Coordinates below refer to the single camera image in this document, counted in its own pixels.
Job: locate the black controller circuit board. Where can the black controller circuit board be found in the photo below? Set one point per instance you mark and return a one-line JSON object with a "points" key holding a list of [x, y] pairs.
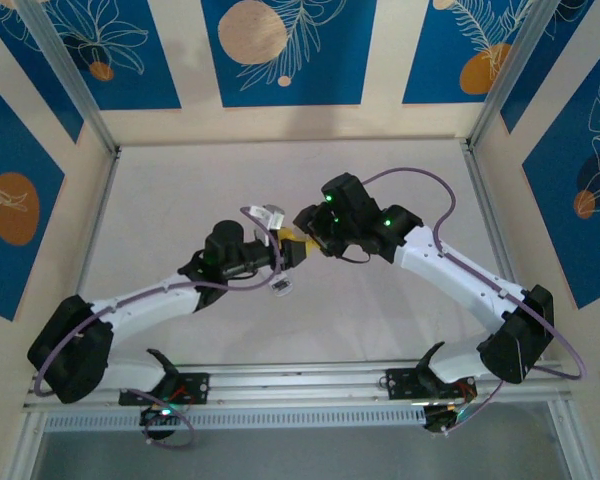
{"points": [[160, 420], [440, 420]]}

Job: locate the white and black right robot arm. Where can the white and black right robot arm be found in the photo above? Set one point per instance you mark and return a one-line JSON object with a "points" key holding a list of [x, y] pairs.
{"points": [[455, 280]]}

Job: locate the aluminium front mounting beam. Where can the aluminium front mounting beam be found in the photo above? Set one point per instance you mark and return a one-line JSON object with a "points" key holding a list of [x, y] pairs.
{"points": [[305, 380]]}

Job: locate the aluminium frame corner post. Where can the aluminium frame corner post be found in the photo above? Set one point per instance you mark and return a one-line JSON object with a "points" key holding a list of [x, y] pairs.
{"points": [[510, 70], [70, 80]]}

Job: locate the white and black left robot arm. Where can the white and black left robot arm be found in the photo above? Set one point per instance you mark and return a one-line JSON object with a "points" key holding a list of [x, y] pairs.
{"points": [[150, 307]]}

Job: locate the aluminium front frame post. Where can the aluminium front frame post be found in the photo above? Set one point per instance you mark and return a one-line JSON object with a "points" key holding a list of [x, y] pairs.
{"points": [[567, 440], [27, 450]]}

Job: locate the aluminium table side rail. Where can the aluminium table side rail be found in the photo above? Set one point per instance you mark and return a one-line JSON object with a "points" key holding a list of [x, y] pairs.
{"points": [[100, 210], [490, 220]]}

